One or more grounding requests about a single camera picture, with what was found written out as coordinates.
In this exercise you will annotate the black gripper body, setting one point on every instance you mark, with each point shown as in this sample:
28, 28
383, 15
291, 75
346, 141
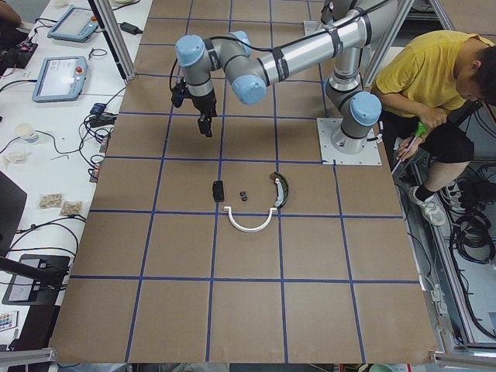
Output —
204, 104

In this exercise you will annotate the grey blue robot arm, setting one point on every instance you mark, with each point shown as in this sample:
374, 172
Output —
352, 25

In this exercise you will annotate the black rectangular plastic part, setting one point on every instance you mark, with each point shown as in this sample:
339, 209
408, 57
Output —
218, 191

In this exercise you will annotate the curved brake shoe part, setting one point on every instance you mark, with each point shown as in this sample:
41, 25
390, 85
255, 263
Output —
282, 187

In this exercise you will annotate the white curved plastic arc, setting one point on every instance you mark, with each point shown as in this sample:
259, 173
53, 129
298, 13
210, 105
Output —
249, 224

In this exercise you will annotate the black power adapter brick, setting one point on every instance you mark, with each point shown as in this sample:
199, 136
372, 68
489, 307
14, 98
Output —
130, 28

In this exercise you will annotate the blue teach pendant tablet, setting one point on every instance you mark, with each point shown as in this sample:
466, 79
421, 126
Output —
76, 25

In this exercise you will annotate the person in yellow shirt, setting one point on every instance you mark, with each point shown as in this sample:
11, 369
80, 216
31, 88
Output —
434, 75

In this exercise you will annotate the aluminium frame post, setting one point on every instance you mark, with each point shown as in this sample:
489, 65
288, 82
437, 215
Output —
113, 37

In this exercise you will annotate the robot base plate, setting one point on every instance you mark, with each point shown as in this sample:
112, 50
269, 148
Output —
338, 149

